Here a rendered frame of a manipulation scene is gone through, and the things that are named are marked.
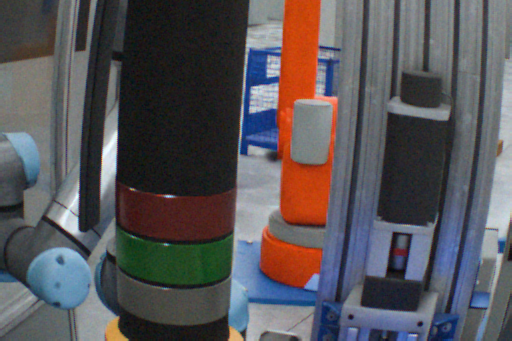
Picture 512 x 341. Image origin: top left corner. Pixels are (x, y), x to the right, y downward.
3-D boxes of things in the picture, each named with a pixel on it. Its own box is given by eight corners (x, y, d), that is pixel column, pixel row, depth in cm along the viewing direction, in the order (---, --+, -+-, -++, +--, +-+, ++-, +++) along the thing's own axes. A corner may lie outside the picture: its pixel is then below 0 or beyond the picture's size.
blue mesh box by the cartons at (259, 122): (236, 154, 742) (244, 46, 720) (300, 134, 850) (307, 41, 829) (325, 171, 700) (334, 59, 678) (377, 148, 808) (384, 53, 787)
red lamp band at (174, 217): (129, 242, 20) (129, 197, 19) (105, 203, 23) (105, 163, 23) (253, 238, 21) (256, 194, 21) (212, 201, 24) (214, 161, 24)
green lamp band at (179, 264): (130, 287, 20) (129, 245, 20) (106, 244, 23) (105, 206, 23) (249, 282, 21) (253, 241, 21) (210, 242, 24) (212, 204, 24)
